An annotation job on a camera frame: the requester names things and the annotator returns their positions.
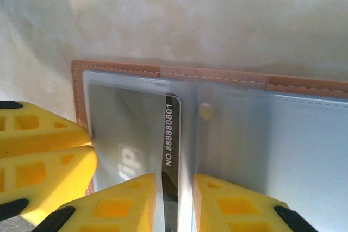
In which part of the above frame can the black VIP card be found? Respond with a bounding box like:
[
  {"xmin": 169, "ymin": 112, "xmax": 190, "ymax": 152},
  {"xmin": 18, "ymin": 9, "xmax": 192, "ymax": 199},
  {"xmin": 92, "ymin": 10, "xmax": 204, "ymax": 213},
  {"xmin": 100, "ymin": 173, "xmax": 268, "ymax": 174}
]
[{"xmin": 89, "ymin": 83, "xmax": 182, "ymax": 232}]

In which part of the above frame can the tan leather card holder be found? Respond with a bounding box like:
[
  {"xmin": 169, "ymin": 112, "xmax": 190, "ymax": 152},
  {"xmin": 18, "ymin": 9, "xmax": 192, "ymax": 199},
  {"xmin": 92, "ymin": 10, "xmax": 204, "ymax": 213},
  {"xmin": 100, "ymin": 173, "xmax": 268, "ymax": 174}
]
[{"xmin": 70, "ymin": 59, "xmax": 348, "ymax": 232}]

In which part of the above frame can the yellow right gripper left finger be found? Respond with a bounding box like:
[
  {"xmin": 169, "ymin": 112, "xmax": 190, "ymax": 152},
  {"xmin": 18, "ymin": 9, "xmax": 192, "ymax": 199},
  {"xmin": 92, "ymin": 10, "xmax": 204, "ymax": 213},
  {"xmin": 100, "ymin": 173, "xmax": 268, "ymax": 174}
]
[{"xmin": 32, "ymin": 173, "xmax": 158, "ymax": 232}]

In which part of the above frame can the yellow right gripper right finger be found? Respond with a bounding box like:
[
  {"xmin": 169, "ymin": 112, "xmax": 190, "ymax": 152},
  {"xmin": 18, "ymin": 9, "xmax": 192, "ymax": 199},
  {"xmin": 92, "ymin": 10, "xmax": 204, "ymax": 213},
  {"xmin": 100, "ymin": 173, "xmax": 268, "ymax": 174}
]
[{"xmin": 192, "ymin": 173, "xmax": 326, "ymax": 232}]

